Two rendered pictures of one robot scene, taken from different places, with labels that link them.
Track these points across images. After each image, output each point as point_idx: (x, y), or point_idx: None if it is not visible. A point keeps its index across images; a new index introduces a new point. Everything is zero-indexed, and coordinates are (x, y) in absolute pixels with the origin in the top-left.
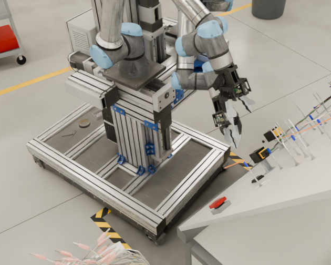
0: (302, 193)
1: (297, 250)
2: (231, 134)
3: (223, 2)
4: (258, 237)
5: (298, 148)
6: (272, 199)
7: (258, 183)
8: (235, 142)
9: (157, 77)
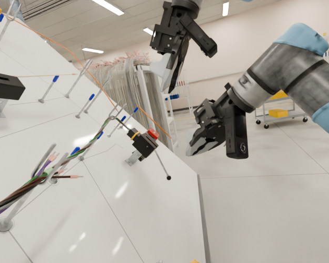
0: (70, 65)
1: None
2: (203, 146)
3: None
4: None
5: (105, 192)
6: (93, 86)
7: (130, 141)
8: (194, 154)
9: None
